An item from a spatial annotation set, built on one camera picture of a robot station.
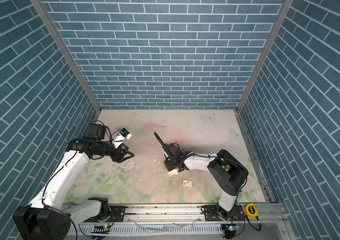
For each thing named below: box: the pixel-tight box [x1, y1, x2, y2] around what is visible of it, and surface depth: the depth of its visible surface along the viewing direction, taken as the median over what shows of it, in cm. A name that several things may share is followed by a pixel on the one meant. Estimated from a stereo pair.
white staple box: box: [182, 179, 194, 187], surface depth 84 cm
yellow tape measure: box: [245, 203, 260, 218], surface depth 75 cm
